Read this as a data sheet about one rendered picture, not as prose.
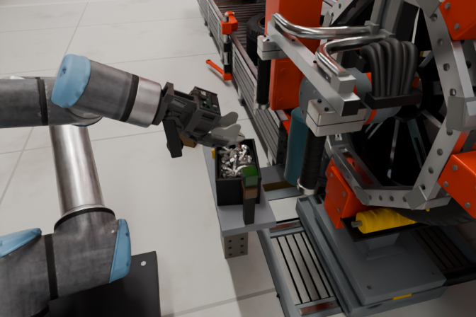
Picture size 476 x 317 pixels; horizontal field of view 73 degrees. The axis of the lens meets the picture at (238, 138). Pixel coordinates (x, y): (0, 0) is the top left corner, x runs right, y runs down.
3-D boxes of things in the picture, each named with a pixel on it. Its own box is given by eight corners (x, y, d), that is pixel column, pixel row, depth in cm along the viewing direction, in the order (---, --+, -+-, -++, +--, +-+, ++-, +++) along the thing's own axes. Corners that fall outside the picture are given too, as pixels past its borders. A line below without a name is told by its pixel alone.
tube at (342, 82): (438, 83, 57) (464, 22, 51) (337, 95, 54) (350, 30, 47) (382, 46, 71) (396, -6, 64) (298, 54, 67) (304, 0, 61)
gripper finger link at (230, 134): (258, 134, 68) (220, 122, 64) (244, 151, 72) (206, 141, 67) (256, 124, 70) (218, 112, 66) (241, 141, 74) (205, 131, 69)
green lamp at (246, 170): (258, 185, 87) (259, 174, 85) (244, 187, 86) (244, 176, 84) (254, 175, 90) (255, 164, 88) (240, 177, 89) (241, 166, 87)
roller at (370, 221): (448, 221, 95) (455, 207, 91) (355, 239, 90) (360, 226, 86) (433, 206, 99) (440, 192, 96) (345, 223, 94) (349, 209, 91)
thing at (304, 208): (439, 298, 117) (450, 284, 111) (347, 322, 110) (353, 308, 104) (365, 197, 156) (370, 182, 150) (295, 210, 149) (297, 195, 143)
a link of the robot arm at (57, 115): (42, 86, 68) (43, 68, 58) (101, 86, 74) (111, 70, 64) (47, 130, 68) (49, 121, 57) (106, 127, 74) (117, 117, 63)
